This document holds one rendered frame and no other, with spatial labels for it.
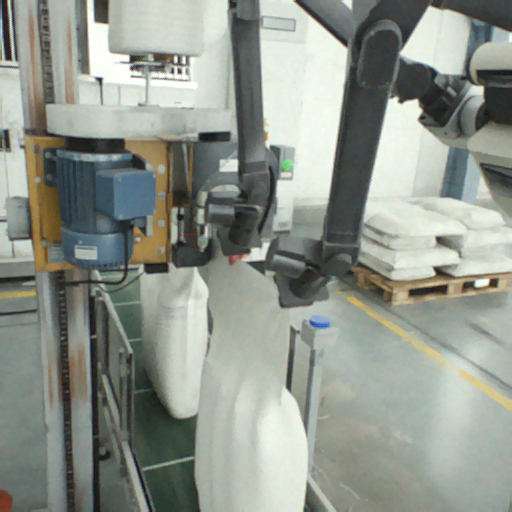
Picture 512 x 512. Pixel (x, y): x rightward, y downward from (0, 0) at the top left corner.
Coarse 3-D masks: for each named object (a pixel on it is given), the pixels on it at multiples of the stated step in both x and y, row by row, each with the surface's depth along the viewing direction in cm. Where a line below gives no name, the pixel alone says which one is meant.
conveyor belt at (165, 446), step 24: (120, 312) 267; (144, 384) 206; (144, 408) 191; (144, 432) 178; (168, 432) 179; (192, 432) 180; (144, 456) 167; (168, 456) 168; (192, 456) 169; (168, 480) 158; (192, 480) 159; (168, 504) 150; (192, 504) 150
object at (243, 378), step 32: (224, 256) 141; (224, 288) 142; (256, 288) 123; (224, 320) 144; (256, 320) 124; (288, 320) 110; (224, 352) 135; (256, 352) 126; (224, 384) 126; (256, 384) 120; (224, 416) 124; (256, 416) 114; (288, 416) 115; (224, 448) 123; (256, 448) 113; (288, 448) 115; (224, 480) 124; (256, 480) 114; (288, 480) 116
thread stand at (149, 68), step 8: (120, 64) 134; (128, 64) 133; (136, 64) 133; (144, 64) 115; (152, 64) 111; (160, 64) 110; (168, 64) 111; (176, 64) 112; (184, 64) 115; (144, 72) 126; (152, 72) 126; (160, 72) 118; (168, 72) 113; (144, 104) 127; (152, 104) 128
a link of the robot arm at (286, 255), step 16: (272, 240) 95; (288, 240) 92; (304, 240) 93; (320, 240) 94; (272, 256) 92; (288, 256) 91; (304, 256) 91; (320, 256) 92; (336, 256) 87; (288, 272) 93; (336, 272) 89
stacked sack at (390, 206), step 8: (400, 200) 465; (368, 208) 430; (376, 208) 430; (384, 208) 433; (392, 208) 434; (400, 208) 434; (408, 208) 435; (416, 208) 441; (368, 216) 419; (368, 224) 426
